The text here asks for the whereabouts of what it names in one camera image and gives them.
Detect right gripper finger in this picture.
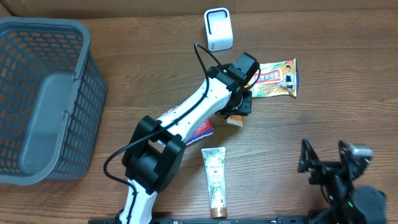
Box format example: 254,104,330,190
297,139,320,173
338,140,354,174

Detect orange Kleenex tissue pack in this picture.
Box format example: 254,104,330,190
226,115,244,127

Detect red purple pad pack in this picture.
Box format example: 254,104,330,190
158,105,215,145

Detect white cream tube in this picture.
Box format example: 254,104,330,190
201,147,228,218

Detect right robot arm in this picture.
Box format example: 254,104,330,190
297,139,387,224

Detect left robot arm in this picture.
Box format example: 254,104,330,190
115,52,260,223

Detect white barcode scanner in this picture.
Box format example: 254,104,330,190
203,7,233,52

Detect grey plastic shopping basket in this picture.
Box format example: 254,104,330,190
1,17,107,185

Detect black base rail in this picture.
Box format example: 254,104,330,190
88,212,315,224

